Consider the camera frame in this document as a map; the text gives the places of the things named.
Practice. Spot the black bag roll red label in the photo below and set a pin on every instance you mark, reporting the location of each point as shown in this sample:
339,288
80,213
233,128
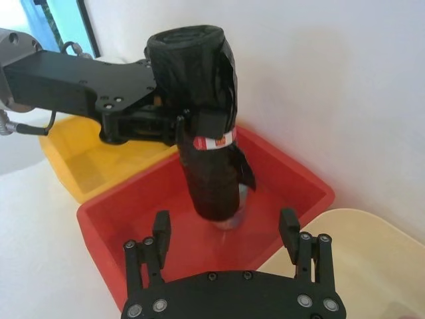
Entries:
196,99

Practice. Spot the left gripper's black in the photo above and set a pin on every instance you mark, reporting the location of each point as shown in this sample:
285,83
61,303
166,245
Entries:
66,83

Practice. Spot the cream plastic bin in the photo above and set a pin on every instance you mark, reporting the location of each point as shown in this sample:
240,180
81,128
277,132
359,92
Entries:
365,252

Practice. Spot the red plastic bin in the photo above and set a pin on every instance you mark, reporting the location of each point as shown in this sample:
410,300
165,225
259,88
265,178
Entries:
133,206

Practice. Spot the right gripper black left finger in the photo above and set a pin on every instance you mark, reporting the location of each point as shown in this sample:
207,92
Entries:
162,232

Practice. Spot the blue panel with dark frame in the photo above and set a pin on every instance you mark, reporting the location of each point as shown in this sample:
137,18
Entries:
63,20

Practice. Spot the white table cloth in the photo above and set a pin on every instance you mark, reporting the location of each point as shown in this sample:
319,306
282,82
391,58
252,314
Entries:
36,232

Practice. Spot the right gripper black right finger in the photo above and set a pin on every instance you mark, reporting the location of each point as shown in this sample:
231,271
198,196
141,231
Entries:
289,232

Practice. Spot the yellow plastic bin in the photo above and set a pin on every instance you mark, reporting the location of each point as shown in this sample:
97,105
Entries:
89,163

